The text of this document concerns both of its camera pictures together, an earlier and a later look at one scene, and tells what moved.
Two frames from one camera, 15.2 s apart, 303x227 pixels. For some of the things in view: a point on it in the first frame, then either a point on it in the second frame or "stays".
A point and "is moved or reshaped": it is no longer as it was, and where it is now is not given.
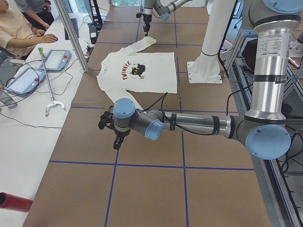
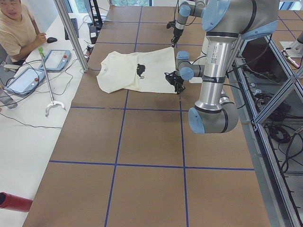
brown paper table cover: [181, 179] stays
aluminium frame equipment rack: [280, 180] stays
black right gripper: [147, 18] -> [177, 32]
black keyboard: [74, 22] stays
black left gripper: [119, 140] -> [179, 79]
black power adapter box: [93, 33] stays
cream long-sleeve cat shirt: [128, 70] is moved or reshaped
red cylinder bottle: [14, 202] stays
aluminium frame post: [69, 29] stays
